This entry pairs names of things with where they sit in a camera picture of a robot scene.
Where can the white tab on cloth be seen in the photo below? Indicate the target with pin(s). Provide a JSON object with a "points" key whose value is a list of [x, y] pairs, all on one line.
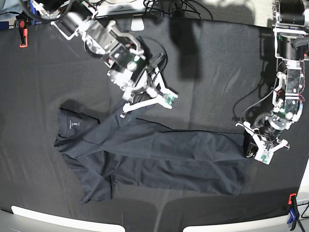
{"points": [[137, 24]]}

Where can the dark navy t-shirt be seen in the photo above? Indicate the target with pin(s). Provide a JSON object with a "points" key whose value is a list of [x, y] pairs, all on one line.
{"points": [[133, 151]]}

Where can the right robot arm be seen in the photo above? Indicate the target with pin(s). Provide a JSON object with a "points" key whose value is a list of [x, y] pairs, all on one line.
{"points": [[130, 68]]}

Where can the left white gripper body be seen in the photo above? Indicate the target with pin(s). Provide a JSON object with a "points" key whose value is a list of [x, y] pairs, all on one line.
{"points": [[266, 147]]}

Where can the red blue clamp bottom right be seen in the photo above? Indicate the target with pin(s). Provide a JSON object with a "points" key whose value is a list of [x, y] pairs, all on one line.
{"points": [[294, 216]]}

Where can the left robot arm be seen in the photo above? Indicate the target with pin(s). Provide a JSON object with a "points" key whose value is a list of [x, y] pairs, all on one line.
{"points": [[291, 44]]}

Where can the red black clamp left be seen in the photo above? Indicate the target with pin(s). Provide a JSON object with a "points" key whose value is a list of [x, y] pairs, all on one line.
{"points": [[23, 32]]}

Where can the black table cloth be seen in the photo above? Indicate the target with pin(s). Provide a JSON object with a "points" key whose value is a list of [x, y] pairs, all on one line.
{"points": [[217, 68]]}

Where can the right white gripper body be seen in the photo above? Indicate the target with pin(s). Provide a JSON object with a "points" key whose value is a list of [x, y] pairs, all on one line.
{"points": [[155, 93]]}

